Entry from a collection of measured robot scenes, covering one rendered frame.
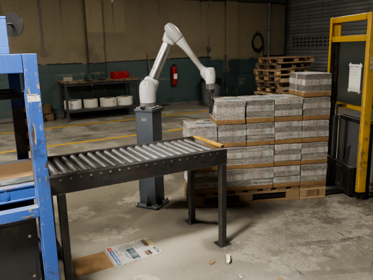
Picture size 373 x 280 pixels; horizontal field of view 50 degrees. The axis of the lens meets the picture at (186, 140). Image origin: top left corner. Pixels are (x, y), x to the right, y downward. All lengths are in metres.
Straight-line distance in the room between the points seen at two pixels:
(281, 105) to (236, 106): 0.46
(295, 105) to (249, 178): 0.85
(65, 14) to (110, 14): 1.08
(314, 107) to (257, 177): 0.90
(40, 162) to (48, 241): 0.48
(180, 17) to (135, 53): 1.61
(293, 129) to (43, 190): 2.59
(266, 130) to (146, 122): 1.18
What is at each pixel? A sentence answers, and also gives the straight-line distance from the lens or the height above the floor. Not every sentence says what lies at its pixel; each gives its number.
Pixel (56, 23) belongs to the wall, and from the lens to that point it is 10.05.
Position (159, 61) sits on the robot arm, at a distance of 4.06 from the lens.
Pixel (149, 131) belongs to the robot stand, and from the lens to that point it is 3.88.
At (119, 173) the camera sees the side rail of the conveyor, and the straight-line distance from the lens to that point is 2.73.
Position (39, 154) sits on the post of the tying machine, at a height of 1.01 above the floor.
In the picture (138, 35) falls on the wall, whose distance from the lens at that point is 10.63.
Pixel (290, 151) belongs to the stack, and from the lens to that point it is 4.18.
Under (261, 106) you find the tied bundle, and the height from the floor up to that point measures 0.99.
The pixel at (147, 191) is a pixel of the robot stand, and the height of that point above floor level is 0.17.
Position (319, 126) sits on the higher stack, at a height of 0.76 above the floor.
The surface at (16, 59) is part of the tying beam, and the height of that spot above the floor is 1.52.
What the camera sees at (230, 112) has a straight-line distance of 3.88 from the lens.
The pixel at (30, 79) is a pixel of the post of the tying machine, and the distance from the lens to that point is 2.30.
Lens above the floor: 1.55
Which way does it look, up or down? 13 degrees down
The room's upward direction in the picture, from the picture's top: 1 degrees counter-clockwise
